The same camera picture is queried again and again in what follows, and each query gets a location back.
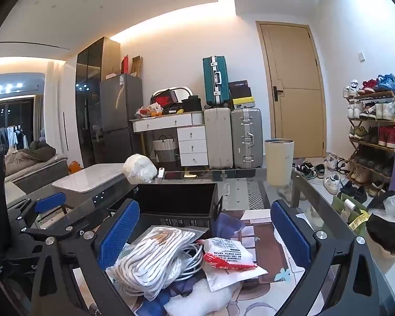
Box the silver suitcase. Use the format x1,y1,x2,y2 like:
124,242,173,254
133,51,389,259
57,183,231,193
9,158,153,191
230,107,264,169

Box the black cardboard box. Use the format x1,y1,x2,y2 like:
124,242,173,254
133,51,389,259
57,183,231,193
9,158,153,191
108,182,224,233

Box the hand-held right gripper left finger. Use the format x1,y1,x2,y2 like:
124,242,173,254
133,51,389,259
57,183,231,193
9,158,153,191
29,199,142,316

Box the crumpled white plastic bag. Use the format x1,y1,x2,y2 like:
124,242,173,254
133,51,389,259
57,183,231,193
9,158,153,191
122,154,158,184

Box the green paper boxes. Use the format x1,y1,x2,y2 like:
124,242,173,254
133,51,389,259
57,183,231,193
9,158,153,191
332,192,371,231

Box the tall black cabinet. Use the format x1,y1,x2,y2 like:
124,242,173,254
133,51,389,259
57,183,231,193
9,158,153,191
76,37,121,168

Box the blue cloth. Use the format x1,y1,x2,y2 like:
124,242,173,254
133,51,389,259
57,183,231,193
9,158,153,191
216,212,247,241

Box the scattered shoes group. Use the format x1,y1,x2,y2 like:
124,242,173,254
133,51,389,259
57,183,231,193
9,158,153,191
292,153,387,203

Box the hanging clothes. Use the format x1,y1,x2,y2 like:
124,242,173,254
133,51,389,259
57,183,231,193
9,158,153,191
0,124,31,151

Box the white desk with drawers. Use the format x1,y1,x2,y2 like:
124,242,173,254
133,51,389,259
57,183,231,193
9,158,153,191
130,111,209,167

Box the grey sofa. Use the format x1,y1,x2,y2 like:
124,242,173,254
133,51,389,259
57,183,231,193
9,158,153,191
4,140,69,195

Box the tan wooden door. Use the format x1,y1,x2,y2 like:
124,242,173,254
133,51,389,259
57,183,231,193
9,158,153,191
255,21,327,159

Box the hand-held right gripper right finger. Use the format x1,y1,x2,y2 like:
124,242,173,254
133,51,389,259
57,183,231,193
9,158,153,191
270,199,381,316

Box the black handbag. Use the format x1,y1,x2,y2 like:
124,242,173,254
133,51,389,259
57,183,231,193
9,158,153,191
181,95,204,112

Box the red and black bag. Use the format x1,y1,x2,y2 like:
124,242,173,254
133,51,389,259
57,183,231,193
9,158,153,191
150,90,179,107

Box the beige suitcase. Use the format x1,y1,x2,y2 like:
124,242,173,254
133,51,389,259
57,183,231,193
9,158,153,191
203,107,234,170

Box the cream tumbler cup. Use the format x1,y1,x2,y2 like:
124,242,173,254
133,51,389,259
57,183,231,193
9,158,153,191
264,137,295,186

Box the printed table mat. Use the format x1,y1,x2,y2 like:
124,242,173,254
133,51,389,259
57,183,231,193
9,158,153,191
71,209,334,316

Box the teal suitcase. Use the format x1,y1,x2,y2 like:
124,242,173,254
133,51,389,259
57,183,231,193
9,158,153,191
202,56,231,106

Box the patterned floor rug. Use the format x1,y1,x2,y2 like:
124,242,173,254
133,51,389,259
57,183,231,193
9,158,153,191
246,177,268,210

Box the white basket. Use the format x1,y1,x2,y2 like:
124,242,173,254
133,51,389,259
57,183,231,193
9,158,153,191
151,135,179,162

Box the white marble coffee table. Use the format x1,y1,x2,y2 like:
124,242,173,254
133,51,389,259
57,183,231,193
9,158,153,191
52,163,132,195

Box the snacks and fruit pile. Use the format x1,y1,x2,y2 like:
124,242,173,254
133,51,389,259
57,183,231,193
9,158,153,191
135,103,165,119

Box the white packet with red print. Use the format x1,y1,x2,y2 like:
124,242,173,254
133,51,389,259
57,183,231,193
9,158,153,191
202,236,269,292

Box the brown cardboard box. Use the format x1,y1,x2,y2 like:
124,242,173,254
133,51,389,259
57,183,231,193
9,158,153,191
131,56,144,77

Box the yellow and black box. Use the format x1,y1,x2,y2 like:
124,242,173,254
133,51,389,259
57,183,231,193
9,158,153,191
232,96,255,109

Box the dark flat box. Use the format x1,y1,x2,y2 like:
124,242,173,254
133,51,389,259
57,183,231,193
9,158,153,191
229,80,252,99

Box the grey refrigerator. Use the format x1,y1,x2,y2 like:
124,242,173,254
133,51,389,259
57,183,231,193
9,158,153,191
100,73,144,164

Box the bagged white cable bundle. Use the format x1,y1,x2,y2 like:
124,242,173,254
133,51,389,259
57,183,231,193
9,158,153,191
105,225,205,302

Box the shoe rack with shoes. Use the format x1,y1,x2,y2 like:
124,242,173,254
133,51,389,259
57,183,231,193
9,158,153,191
343,73,395,176

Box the black trash bag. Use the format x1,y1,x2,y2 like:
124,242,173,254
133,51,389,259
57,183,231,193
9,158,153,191
365,191,395,255

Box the white foam piece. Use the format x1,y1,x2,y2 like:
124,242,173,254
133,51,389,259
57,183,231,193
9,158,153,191
164,278,233,316

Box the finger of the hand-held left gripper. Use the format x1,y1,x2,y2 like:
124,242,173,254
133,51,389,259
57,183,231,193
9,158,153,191
7,192,67,230
20,203,120,245

